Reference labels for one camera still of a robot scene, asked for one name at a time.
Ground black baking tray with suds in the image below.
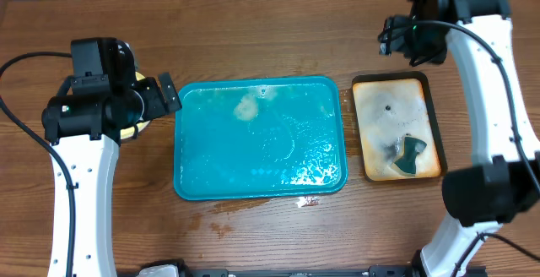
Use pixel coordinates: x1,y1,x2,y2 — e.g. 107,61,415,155
352,71,448,182

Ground green yellow sponge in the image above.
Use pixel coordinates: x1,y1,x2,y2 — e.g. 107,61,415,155
393,136,427,176

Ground teal plastic tray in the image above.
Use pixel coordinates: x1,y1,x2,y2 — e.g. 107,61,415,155
173,76,348,201

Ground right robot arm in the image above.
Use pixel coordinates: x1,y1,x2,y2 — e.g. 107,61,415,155
378,0,539,276

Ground yellow-green plate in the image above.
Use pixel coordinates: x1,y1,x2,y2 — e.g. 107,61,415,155
120,90,150,141

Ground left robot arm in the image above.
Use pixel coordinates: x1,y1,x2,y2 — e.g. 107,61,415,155
41,37,181,276

